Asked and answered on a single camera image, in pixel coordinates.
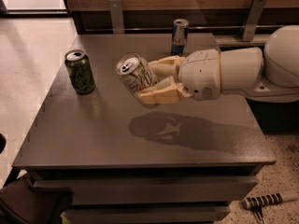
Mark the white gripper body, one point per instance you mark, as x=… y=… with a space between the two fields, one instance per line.
x=200 y=74

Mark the dark chair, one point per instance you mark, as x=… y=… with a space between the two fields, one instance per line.
x=22 y=203

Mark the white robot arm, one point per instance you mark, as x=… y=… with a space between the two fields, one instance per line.
x=270 y=74

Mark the white 7up can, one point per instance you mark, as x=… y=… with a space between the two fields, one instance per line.
x=135 y=75

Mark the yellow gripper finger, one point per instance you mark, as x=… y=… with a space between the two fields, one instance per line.
x=166 y=91
x=166 y=67

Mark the striped tool on floor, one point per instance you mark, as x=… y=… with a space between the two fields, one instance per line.
x=270 y=199

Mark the left metal wall bracket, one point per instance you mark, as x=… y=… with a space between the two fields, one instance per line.
x=116 y=15

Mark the right metal wall bracket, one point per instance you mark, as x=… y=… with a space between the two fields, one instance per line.
x=254 y=14

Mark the grey drawer cabinet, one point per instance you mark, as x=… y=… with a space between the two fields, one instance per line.
x=126 y=164

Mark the blue silver energy drink can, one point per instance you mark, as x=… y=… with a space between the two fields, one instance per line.
x=179 y=36

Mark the metal wall bracket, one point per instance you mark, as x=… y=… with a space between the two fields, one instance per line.
x=116 y=15
x=254 y=14

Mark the green soda can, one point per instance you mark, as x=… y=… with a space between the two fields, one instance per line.
x=79 y=71

